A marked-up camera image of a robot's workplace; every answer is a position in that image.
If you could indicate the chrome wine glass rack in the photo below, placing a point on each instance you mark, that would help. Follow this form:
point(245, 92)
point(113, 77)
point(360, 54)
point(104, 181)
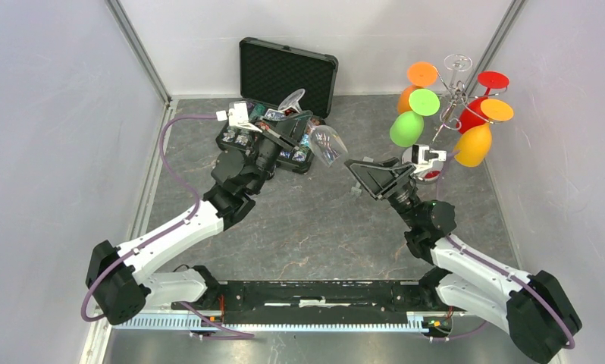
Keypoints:
point(444, 134)

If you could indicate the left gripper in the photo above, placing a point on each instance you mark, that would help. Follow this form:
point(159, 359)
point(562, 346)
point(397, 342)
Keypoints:
point(288, 132)

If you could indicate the red wine glass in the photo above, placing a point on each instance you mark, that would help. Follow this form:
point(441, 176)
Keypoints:
point(472, 116)

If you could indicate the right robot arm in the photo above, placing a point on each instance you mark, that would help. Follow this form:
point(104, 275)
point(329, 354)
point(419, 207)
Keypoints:
point(532, 309)

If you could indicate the green wine glass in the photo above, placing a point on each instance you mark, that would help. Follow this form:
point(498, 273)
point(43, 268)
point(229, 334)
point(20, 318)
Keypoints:
point(410, 124)

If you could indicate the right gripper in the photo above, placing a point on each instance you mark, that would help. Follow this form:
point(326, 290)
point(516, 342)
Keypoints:
point(382, 178)

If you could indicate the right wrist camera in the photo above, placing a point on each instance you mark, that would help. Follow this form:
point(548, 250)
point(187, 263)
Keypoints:
point(425, 159)

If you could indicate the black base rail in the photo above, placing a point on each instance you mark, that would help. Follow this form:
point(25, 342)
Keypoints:
point(318, 302)

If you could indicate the orange wine glass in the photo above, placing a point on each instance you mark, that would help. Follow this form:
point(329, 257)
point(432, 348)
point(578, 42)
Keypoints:
point(420, 75)

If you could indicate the grey plastic bar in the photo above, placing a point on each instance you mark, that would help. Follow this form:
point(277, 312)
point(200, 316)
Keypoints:
point(356, 190)

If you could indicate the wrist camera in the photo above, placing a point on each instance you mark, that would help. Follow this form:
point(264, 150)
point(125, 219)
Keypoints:
point(237, 115)
point(425, 159)

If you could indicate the black poker chip case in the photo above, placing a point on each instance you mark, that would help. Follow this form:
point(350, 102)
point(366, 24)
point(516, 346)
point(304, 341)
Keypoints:
point(269, 73)

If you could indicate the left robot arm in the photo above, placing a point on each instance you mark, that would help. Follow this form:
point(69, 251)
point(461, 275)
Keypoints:
point(123, 280)

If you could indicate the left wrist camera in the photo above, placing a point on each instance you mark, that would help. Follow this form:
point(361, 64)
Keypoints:
point(237, 115)

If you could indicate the clear wine glass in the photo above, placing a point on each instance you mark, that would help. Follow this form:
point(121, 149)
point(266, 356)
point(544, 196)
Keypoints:
point(457, 64)
point(324, 141)

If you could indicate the yellow wine glass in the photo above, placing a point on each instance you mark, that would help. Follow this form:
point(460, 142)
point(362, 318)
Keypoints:
point(475, 143)

